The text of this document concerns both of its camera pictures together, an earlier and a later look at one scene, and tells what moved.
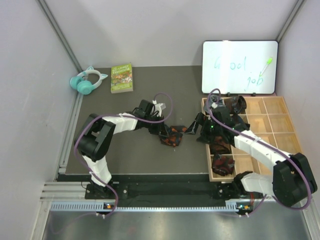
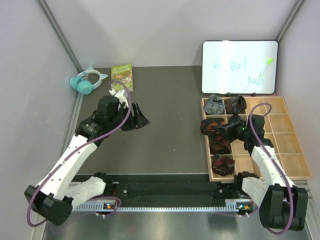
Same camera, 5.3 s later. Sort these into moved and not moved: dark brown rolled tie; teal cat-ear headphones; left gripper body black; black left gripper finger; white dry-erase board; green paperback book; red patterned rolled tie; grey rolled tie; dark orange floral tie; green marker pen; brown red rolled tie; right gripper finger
Moved: left gripper body black; dark orange floral tie; black left gripper finger; right gripper finger
Not moved: dark brown rolled tie; teal cat-ear headphones; white dry-erase board; grey rolled tie; green marker pen; red patterned rolled tie; green paperback book; brown red rolled tie
